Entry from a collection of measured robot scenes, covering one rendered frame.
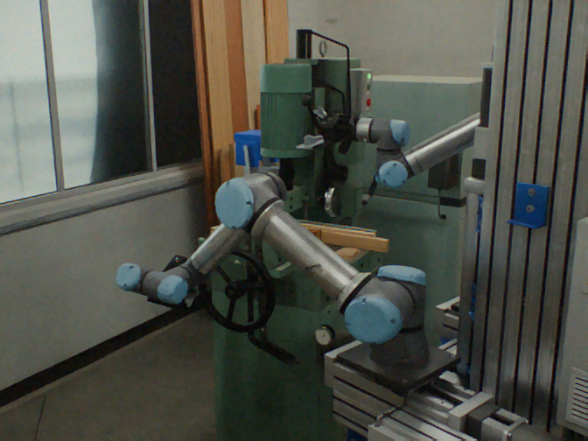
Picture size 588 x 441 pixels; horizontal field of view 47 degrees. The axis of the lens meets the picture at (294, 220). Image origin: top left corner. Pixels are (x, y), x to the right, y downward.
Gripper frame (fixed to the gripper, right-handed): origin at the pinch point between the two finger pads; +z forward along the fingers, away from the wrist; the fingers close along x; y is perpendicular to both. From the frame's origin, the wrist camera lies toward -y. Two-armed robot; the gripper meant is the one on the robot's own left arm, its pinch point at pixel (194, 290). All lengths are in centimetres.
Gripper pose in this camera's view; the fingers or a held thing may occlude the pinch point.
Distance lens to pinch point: 221.0
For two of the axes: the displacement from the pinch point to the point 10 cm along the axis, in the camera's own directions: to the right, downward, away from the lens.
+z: 4.0, 2.7, 8.7
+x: 8.7, 1.8, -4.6
